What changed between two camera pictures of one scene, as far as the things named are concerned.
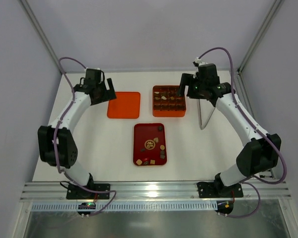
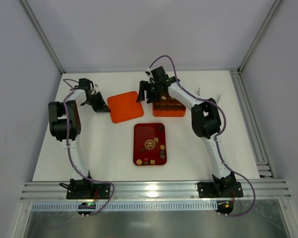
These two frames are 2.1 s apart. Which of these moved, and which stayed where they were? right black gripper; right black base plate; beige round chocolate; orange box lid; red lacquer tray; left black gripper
Moved: left black gripper; right black gripper
Stayed: red lacquer tray; right black base plate; orange box lid; beige round chocolate
